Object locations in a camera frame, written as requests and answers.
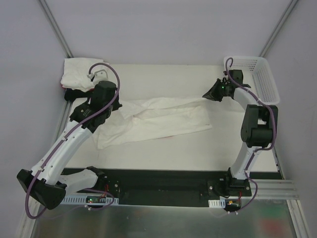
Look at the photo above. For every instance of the white slotted cable duct left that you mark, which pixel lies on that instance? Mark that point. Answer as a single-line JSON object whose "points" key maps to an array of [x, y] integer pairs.
{"points": [[86, 200]]}

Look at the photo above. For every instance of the aluminium frame post left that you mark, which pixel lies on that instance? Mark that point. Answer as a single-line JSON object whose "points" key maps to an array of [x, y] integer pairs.
{"points": [[55, 28]]}

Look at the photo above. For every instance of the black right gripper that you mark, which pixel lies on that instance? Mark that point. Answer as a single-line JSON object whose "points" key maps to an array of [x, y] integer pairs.
{"points": [[217, 89]]}

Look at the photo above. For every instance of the white plastic basket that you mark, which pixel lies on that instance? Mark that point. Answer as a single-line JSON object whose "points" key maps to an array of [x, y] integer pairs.
{"points": [[258, 75]]}

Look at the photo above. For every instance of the folded white t shirt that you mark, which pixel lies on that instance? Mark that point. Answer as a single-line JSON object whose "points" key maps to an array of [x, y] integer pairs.
{"points": [[76, 71]]}

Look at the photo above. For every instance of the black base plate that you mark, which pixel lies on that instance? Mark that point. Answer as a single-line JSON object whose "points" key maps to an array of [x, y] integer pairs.
{"points": [[173, 188]]}

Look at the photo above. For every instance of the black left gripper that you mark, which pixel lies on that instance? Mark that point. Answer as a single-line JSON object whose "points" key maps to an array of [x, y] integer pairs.
{"points": [[72, 94]]}

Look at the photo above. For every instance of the aluminium frame post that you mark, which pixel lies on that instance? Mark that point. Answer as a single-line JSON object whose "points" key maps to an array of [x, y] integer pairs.
{"points": [[291, 6], [55, 28]]}

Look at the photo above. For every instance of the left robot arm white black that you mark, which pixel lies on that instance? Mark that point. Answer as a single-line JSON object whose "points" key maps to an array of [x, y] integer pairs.
{"points": [[45, 182]]}

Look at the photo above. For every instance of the white t shirt red print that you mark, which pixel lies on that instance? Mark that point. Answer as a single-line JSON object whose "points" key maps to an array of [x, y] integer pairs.
{"points": [[141, 120]]}

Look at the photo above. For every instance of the white slotted cable duct right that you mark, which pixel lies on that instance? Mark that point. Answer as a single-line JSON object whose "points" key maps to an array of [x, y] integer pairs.
{"points": [[224, 203]]}

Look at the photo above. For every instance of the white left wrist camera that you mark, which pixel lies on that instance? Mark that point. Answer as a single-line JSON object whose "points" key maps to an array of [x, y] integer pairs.
{"points": [[101, 73]]}

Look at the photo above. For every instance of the folded black t shirt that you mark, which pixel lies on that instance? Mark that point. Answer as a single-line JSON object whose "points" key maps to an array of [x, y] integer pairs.
{"points": [[72, 95]]}

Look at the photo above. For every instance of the aluminium front rail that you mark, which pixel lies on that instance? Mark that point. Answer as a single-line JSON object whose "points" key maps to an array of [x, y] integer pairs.
{"points": [[276, 189]]}

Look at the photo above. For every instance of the white slotted cable duct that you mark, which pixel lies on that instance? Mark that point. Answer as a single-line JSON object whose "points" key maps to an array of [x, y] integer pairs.
{"points": [[86, 200], [224, 203]]}

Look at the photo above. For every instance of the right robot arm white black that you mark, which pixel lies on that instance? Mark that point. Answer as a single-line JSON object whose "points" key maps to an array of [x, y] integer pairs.
{"points": [[258, 130]]}

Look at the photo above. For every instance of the aluminium frame post right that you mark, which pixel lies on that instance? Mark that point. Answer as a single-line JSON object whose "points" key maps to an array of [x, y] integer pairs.
{"points": [[291, 6]]}

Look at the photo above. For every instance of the aluminium side rail right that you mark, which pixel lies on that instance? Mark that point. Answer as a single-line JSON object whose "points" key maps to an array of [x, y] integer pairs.
{"points": [[277, 162]]}

